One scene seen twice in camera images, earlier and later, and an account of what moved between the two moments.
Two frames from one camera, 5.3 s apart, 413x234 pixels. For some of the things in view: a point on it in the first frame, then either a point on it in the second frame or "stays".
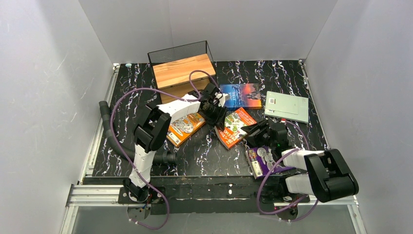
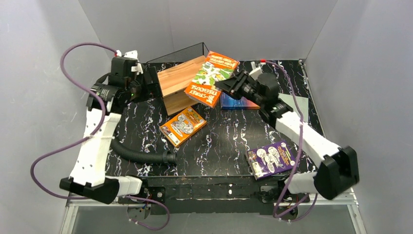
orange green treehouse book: (232, 133) -> (215, 68)
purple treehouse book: (261, 162) stays
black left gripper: (212, 114) -> (152, 82)
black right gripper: (262, 134) -> (236, 85)
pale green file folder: (287, 107) stays
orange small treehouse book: (182, 127) stays
